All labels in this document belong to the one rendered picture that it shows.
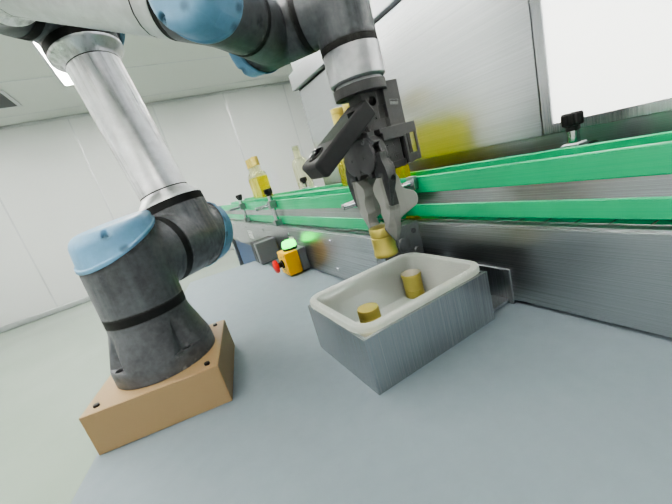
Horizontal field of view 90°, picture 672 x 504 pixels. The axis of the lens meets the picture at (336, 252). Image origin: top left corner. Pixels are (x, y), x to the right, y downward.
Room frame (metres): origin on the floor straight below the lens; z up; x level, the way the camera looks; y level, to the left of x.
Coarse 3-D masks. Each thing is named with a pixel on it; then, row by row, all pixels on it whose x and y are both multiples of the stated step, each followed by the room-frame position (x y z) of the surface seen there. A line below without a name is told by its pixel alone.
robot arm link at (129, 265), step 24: (144, 216) 0.50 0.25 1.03; (72, 240) 0.47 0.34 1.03; (96, 240) 0.45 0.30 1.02; (120, 240) 0.46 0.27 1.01; (144, 240) 0.48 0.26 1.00; (168, 240) 0.52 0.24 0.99; (96, 264) 0.45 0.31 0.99; (120, 264) 0.45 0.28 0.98; (144, 264) 0.47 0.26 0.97; (168, 264) 0.50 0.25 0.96; (192, 264) 0.55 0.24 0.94; (96, 288) 0.45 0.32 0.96; (120, 288) 0.45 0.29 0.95; (144, 288) 0.46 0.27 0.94; (168, 288) 0.48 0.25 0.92; (120, 312) 0.44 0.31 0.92
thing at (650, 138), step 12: (660, 132) 0.38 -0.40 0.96; (588, 144) 0.45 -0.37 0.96; (600, 144) 0.43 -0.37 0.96; (612, 144) 0.42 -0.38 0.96; (624, 144) 0.41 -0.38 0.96; (636, 144) 0.40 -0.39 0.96; (516, 156) 0.54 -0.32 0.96; (528, 156) 0.52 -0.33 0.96; (540, 156) 0.50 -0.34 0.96; (552, 156) 0.49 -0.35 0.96; (444, 168) 0.68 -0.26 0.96; (456, 168) 0.65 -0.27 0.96; (468, 168) 0.63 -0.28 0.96; (288, 192) 1.52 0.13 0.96
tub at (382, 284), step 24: (384, 264) 0.57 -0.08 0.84; (408, 264) 0.58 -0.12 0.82; (432, 264) 0.53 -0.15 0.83; (456, 264) 0.48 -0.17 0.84; (336, 288) 0.52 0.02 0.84; (360, 288) 0.54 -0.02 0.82; (384, 288) 0.56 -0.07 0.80; (432, 288) 0.54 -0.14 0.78; (336, 312) 0.42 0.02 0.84; (384, 312) 0.53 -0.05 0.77; (408, 312) 0.38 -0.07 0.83
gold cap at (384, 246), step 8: (384, 224) 0.48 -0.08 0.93; (376, 232) 0.46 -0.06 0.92; (384, 232) 0.46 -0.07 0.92; (376, 240) 0.46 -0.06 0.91; (384, 240) 0.46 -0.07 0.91; (392, 240) 0.46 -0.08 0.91; (376, 248) 0.47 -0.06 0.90; (384, 248) 0.46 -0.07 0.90; (392, 248) 0.46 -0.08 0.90; (376, 256) 0.47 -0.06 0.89; (384, 256) 0.46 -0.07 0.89
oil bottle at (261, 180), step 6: (252, 162) 1.70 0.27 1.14; (258, 162) 1.71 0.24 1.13; (258, 168) 1.70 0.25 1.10; (258, 174) 1.69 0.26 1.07; (264, 174) 1.70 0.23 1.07; (258, 180) 1.68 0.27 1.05; (264, 180) 1.69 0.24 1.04; (258, 186) 1.69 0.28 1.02; (264, 186) 1.69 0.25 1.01; (270, 186) 1.71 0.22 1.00; (258, 192) 1.72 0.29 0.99
